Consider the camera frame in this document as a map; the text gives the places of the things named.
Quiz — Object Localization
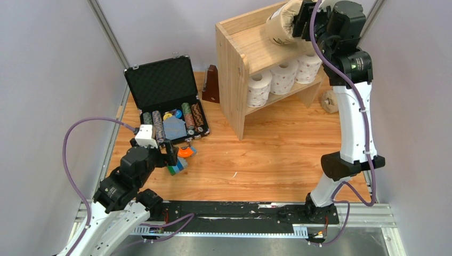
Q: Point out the brown paper roll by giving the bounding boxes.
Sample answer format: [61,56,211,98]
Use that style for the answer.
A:
[320,90,338,114]
[265,0,303,46]

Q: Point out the white floral paper roll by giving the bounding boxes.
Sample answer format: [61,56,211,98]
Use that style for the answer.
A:
[270,59,298,95]
[295,53,322,84]
[246,70,272,108]

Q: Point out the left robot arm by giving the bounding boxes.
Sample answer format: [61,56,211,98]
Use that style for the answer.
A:
[59,139,179,255]

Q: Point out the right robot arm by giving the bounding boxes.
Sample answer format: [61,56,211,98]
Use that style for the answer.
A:
[292,1,385,223]

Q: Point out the light wooden two-tier shelf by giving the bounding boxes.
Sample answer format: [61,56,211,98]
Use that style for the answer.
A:
[215,2,313,140]

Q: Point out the green blue block stack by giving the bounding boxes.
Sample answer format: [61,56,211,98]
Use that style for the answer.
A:
[167,157,188,175]

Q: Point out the orange tape measure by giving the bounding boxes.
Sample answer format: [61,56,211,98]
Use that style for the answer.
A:
[177,146,197,158]

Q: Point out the black poker chip case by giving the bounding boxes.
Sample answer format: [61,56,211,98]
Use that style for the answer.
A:
[124,55,211,144]

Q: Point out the dark brown wooden metronome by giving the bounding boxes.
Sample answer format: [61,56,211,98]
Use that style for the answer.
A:
[201,65,220,103]

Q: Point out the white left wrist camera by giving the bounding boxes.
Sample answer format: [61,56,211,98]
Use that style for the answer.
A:
[135,124,158,148]

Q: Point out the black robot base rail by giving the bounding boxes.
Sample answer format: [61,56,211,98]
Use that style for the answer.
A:
[149,201,339,240]

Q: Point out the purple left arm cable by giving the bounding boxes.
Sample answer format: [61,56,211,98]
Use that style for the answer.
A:
[62,117,138,256]

